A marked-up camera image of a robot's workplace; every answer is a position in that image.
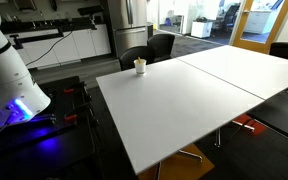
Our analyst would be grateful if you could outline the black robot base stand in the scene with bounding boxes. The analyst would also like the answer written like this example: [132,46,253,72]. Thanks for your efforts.
[0,76,94,180]

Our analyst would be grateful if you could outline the white paper cup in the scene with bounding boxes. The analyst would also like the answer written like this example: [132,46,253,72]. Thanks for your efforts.
[134,59,146,75]

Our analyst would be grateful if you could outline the black office chair near cup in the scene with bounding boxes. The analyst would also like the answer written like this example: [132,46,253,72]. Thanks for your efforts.
[119,46,155,71]

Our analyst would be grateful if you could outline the black office chair behind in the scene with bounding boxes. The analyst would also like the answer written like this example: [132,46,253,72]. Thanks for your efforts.
[147,34,175,62]

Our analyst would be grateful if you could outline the white filing cabinet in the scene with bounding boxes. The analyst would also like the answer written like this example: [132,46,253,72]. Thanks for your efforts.
[191,22,212,38]

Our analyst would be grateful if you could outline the white kitchen cabinets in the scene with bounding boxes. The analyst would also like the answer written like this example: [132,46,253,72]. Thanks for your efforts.
[5,24,111,69]

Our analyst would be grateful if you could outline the orange framed glass door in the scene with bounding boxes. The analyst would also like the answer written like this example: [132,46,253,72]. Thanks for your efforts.
[230,0,288,53]

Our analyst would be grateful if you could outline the black power cable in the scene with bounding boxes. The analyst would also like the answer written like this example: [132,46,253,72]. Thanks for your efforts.
[25,30,74,68]

